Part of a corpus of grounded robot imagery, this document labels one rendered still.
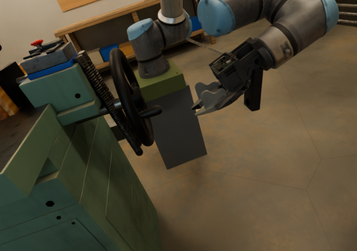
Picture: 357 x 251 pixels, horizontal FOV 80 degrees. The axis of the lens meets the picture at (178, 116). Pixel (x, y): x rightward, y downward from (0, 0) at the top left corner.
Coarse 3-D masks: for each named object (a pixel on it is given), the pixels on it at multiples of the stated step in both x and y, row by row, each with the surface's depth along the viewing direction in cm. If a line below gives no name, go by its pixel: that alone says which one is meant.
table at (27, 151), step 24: (96, 96) 55; (24, 120) 46; (48, 120) 47; (72, 120) 52; (0, 144) 39; (24, 144) 38; (48, 144) 44; (0, 168) 32; (24, 168) 36; (0, 192) 33; (24, 192) 34
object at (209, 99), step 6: (222, 90) 50; (204, 96) 50; (210, 96) 50; (216, 96) 50; (222, 96) 51; (204, 102) 50; (210, 102) 51; (216, 102) 51; (204, 108) 52; (210, 108) 51; (198, 114) 53
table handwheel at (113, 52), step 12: (120, 60) 51; (120, 72) 48; (132, 72) 70; (120, 84) 47; (132, 84) 69; (120, 96) 47; (132, 96) 59; (120, 108) 61; (132, 108) 48; (144, 108) 73; (84, 120) 60; (132, 120) 49; (144, 120) 62; (144, 132) 52; (144, 144) 56
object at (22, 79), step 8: (8, 64) 53; (16, 64) 55; (0, 72) 48; (8, 72) 51; (16, 72) 54; (0, 80) 48; (8, 80) 50; (16, 80) 52; (8, 88) 49; (16, 88) 52; (16, 96) 51; (24, 96) 54; (16, 104) 52; (24, 104) 53
